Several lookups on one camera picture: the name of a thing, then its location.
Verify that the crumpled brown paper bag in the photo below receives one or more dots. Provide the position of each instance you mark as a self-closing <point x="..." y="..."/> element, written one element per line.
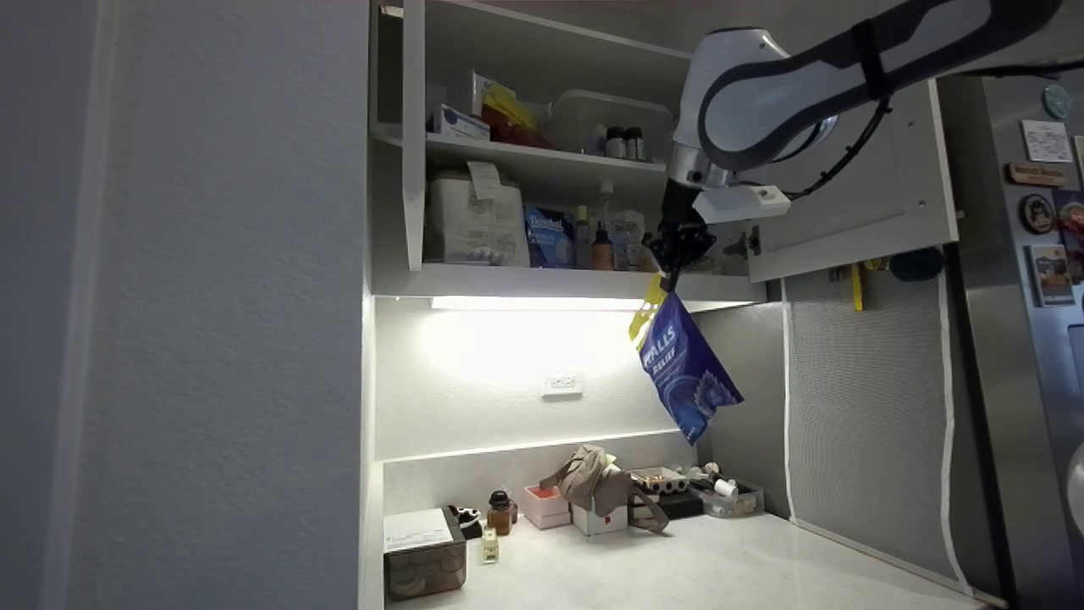
<point x="595" y="478"/>

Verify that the brown bar magnet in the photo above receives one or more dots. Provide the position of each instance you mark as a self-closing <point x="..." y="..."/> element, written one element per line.
<point x="1039" y="176"/>

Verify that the yellow hanging tool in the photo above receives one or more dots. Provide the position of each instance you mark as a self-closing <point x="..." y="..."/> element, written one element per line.
<point x="857" y="288"/>

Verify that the clear plastic container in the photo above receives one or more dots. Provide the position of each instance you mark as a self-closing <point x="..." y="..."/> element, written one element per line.
<point x="612" y="113"/>

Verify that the white wall cabinet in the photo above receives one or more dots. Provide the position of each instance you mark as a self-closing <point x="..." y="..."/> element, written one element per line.
<point x="528" y="279"/>

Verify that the white wall outlet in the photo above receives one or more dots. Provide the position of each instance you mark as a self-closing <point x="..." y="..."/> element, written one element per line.
<point x="560" y="383"/>

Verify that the black small item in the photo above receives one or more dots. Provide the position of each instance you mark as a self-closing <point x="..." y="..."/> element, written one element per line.
<point x="464" y="525"/>

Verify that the yellow and red packet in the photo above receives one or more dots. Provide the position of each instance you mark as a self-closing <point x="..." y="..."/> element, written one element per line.
<point x="505" y="110"/>

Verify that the blue and white packet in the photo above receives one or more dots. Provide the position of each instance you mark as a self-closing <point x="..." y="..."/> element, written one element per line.
<point x="687" y="375"/>

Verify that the yellow clip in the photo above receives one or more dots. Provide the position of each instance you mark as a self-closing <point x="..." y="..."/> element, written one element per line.
<point x="648" y="308"/>

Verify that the dark small bottles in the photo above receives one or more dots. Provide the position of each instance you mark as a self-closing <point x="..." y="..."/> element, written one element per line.
<point x="620" y="145"/>

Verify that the small blue packet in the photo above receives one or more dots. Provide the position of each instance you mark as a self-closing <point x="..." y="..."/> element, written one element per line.
<point x="548" y="240"/>

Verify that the stainless steel refrigerator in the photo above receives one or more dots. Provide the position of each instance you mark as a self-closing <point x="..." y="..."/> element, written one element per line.
<point x="1018" y="453"/>

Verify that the pale small bottle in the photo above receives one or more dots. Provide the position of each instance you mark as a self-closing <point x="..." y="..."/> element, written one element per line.
<point x="489" y="548"/>

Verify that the framed picture magnet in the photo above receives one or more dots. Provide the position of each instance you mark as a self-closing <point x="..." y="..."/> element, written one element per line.
<point x="1052" y="272"/>

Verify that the round dark magnet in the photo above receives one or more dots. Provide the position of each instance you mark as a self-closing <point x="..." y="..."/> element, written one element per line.
<point x="1033" y="212"/>

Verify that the pink box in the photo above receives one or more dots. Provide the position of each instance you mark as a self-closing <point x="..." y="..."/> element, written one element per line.
<point x="548" y="510"/>

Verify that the white panelled cabinet door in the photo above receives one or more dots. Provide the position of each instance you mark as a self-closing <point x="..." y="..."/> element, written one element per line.
<point x="411" y="136"/>
<point x="869" y="192"/>

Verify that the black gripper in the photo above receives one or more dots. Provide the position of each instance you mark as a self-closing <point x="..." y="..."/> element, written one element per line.
<point x="683" y="233"/>

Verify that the grey shallow tray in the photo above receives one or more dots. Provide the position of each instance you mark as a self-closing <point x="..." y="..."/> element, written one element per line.
<point x="732" y="503"/>

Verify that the under-cabinet light strip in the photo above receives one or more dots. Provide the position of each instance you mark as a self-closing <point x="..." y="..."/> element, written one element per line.
<point x="528" y="303"/>

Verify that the brown small bottle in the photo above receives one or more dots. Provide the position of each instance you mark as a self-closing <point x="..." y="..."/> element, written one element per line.
<point x="502" y="514"/>

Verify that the small white box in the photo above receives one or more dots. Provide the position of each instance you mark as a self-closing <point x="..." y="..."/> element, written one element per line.
<point x="460" y="125"/>

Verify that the dark tray with small items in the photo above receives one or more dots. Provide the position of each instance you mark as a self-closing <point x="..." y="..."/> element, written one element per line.
<point x="670" y="494"/>

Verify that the white open box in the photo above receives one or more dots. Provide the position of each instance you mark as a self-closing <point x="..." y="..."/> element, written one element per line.
<point x="598" y="519"/>

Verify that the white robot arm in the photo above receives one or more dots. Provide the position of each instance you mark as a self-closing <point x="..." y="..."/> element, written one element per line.
<point x="768" y="103"/>

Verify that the blue round item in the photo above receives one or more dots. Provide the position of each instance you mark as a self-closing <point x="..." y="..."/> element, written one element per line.
<point x="916" y="265"/>

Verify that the brown cardboard box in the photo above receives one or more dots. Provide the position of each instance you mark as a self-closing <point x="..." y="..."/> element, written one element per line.
<point x="422" y="553"/>

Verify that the white card magnet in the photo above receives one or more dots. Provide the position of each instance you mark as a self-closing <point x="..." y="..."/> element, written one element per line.
<point x="1048" y="140"/>

